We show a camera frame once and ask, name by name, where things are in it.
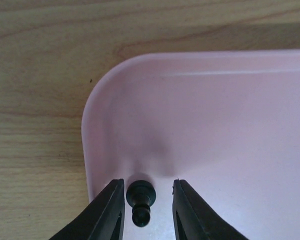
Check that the pink plastic tray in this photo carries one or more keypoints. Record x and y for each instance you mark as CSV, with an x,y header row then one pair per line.
x,y
226,122

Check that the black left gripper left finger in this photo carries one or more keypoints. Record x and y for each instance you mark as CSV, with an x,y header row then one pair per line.
x,y
102,219

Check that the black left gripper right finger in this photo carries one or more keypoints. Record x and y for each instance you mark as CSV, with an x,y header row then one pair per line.
x,y
194,219

